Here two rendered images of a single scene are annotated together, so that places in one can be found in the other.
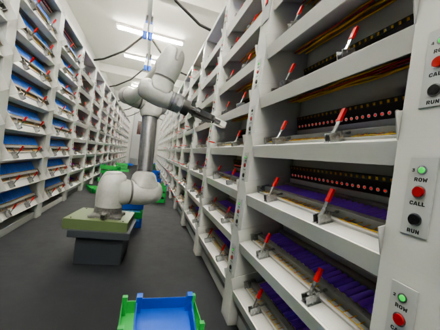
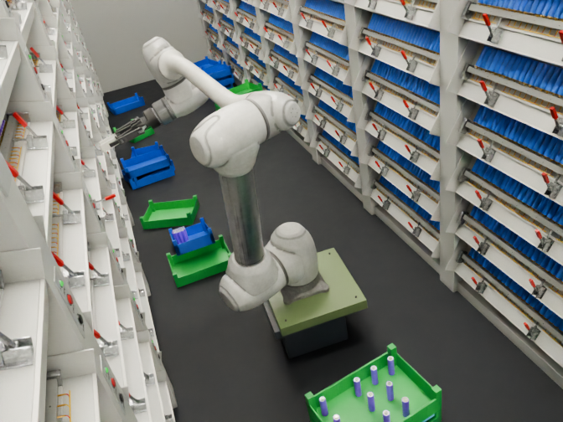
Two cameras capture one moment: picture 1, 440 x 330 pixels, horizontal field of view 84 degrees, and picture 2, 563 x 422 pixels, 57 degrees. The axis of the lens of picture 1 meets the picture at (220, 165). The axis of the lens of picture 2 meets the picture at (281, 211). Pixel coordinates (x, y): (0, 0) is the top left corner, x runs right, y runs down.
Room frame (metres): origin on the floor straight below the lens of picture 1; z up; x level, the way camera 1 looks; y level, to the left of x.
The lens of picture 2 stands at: (3.02, 0.68, 1.56)
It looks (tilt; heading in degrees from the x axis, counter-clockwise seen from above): 32 degrees down; 182
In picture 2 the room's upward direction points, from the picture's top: 11 degrees counter-clockwise
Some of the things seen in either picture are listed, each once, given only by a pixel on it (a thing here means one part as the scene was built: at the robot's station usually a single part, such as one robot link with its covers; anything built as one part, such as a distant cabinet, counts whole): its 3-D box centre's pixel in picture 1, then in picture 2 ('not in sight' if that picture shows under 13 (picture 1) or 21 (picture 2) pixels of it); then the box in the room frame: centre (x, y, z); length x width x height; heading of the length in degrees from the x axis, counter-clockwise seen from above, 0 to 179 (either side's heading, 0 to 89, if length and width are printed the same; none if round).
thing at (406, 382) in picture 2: not in sight; (372, 401); (2.14, 0.79, 0.36); 0.30 x 0.20 x 0.08; 115
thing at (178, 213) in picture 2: not in sight; (170, 212); (0.41, -0.07, 0.04); 0.30 x 0.20 x 0.08; 82
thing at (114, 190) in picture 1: (112, 188); (291, 252); (1.49, 0.63, 0.41); 0.18 x 0.16 x 0.22; 126
